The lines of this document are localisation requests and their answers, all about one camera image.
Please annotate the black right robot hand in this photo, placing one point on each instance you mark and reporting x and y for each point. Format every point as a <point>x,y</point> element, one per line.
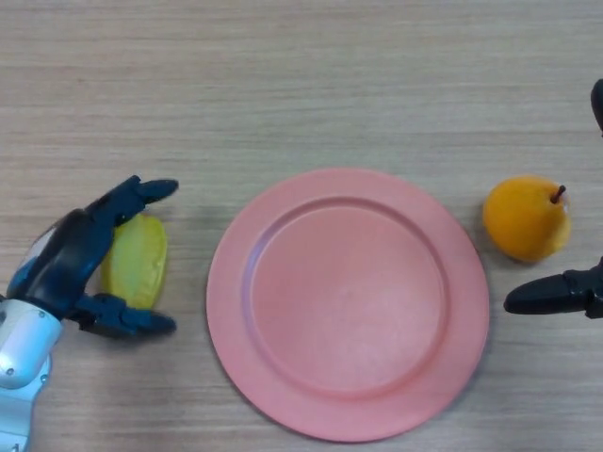
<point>551,296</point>

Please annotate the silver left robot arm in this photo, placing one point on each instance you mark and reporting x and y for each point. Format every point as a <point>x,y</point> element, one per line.
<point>23,348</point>

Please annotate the yellow starfruit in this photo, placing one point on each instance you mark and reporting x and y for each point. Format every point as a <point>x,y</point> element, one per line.
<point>139,263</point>

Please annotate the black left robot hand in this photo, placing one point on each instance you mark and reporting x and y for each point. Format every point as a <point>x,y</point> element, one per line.
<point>66,259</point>

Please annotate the pink round plate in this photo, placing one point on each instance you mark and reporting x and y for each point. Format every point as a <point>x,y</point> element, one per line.
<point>348,306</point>

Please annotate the orange yellow pear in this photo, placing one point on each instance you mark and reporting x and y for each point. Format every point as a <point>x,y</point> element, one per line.
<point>523,216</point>

